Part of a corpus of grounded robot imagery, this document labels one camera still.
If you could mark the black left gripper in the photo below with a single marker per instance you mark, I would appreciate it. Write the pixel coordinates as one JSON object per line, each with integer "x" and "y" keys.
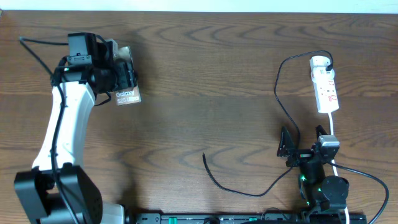
{"x": 129, "y": 81}

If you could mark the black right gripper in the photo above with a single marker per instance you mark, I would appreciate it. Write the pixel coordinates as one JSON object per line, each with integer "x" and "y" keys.
{"x": 300, "y": 156}

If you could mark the Samsung Galaxy smartphone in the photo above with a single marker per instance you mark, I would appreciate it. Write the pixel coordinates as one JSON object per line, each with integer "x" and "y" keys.
{"x": 125, "y": 95}

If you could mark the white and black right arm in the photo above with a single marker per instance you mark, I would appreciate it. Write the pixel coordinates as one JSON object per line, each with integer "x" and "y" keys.
{"x": 323, "y": 193}

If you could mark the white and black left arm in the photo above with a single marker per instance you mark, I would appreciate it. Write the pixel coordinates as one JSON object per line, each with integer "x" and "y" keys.
{"x": 57, "y": 189}

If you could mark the white charger plug adapter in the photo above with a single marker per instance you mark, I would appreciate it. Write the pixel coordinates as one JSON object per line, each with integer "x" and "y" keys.
{"x": 319, "y": 61}

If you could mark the white power strip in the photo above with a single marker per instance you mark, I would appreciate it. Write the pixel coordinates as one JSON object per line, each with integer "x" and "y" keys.
{"x": 325, "y": 90}

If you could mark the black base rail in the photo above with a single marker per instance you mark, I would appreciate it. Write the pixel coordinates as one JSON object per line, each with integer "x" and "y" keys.
{"x": 269, "y": 217}

